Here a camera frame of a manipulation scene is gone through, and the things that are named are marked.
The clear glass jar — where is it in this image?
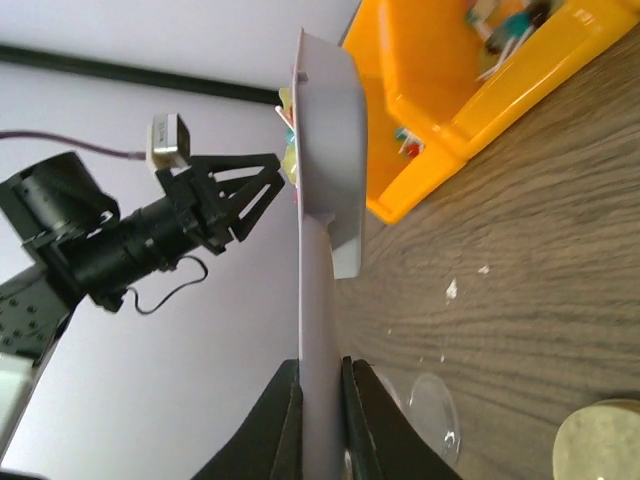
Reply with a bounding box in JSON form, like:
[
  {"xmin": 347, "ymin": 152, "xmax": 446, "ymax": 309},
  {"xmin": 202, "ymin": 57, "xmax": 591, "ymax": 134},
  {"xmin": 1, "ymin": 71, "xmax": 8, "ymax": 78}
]
[{"xmin": 373, "ymin": 365, "xmax": 461, "ymax": 467}]

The white candy scrap on table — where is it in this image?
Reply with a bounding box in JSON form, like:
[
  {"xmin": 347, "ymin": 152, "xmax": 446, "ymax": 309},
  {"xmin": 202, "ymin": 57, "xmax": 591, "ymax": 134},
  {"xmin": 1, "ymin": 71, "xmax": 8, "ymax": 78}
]
[{"xmin": 445, "ymin": 278, "xmax": 458, "ymax": 302}]

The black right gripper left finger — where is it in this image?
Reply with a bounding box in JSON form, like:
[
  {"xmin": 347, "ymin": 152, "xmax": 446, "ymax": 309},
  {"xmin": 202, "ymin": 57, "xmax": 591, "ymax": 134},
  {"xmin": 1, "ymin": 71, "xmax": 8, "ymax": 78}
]
[{"xmin": 194, "ymin": 359, "xmax": 303, "ymax": 479}]

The white slotted plastic scoop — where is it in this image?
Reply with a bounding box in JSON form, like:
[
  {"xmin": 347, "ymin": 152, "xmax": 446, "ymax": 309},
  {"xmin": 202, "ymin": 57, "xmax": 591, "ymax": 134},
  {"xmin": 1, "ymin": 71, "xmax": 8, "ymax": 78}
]
[{"xmin": 292, "ymin": 32, "xmax": 368, "ymax": 479}]

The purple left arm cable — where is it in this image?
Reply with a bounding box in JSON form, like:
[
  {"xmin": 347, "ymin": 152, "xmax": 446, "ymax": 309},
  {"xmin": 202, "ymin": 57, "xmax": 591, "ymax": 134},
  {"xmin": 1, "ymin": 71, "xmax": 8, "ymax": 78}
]
[{"xmin": 0, "ymin": 129, "xmax": 149, "ymax": 162}]

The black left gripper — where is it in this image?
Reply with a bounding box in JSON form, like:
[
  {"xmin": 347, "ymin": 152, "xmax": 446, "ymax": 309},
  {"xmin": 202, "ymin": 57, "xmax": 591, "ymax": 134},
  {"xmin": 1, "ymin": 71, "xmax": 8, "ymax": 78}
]
[{"xmin": 139, "ymin": 153, "xmax": 284, "ymax": 272}]

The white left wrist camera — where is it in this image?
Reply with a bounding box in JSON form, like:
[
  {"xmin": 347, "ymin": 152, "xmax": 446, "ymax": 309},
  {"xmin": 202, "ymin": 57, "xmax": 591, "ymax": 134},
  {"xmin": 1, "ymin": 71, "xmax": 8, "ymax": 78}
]
[{"xmin": 145, "ymin": 113, "xmax": 191, "ymax": 172}]

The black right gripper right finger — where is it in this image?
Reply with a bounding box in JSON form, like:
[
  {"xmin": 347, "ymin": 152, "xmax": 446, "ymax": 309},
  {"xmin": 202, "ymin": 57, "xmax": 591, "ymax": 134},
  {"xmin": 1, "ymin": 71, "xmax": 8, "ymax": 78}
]
[{"xmin": 342, "ymin": 356, "xmax": 459, "ymax": 480}]

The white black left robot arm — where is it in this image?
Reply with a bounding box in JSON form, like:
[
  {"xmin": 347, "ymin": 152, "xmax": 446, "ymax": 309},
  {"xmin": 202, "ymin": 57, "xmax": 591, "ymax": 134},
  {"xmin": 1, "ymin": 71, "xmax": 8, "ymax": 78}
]
[{"xmin": 1, "ymin": 151, "xmax": 284, "ymax": 447}]

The orange bin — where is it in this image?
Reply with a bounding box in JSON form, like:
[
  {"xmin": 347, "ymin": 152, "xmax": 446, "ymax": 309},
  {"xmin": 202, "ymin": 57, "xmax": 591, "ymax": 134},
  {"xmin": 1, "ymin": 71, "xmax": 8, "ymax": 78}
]
[
  {"xmin": 344, "ymin": 1, "xmax": 639, "ymax": 158},
  {"xmin": 366, "ymin": 109, "xmax": 467, "ymax": 224}
]

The gold round jar lid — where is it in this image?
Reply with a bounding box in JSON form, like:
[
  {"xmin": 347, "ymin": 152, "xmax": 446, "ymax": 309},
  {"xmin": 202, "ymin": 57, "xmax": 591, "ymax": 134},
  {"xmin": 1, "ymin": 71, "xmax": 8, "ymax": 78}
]
[{"xmin": 552, "ymin": 399, "xmax": 639, "ymax": 480}]

